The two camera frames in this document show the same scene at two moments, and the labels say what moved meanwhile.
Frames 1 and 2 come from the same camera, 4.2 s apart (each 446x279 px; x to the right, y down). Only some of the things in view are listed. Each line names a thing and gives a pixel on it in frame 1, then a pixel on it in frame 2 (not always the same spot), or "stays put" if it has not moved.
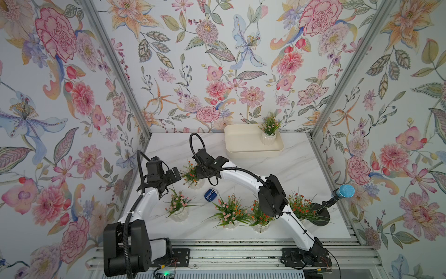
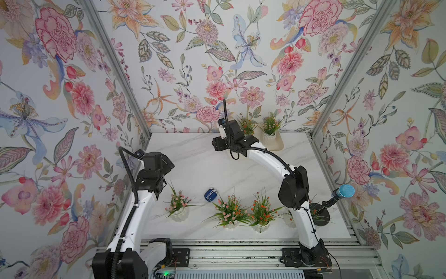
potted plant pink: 229,214 stays put
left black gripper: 172,178 → 166,166
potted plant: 190,175 → 247,126
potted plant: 176,210 stays put
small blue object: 210,194 stays put
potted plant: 269,127 stays put
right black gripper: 199,175 → 219,143
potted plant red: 260,220 stays put
